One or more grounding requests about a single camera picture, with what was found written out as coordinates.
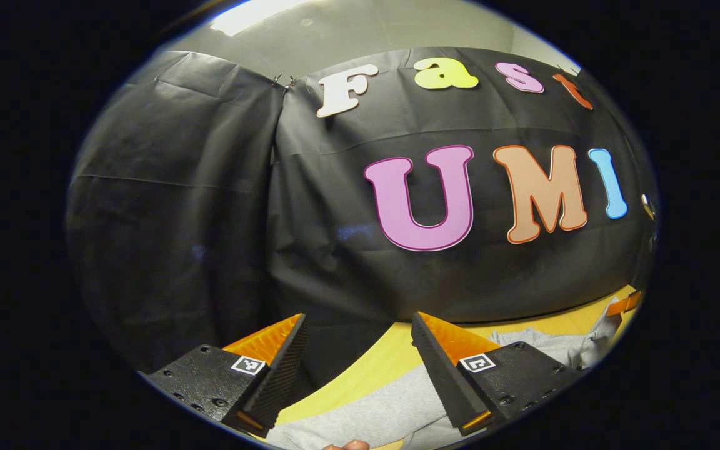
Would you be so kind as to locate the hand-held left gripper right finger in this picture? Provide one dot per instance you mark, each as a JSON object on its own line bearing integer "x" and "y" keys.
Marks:
{"x": 438, "y": 375}

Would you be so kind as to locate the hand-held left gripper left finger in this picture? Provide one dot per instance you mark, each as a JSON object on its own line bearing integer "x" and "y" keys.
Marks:
{"x": 282, "y": 381}

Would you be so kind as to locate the grey sweatshirt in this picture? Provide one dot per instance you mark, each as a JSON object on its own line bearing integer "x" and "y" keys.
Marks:
{"x": 385, "y": 406}

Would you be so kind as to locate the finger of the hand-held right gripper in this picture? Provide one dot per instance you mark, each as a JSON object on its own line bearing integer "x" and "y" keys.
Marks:
{"x": 624, "y": 304}

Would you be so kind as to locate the black backdrop cloth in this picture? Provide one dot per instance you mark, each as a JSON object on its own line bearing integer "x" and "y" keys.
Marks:
{"x": 179, "y": 219}

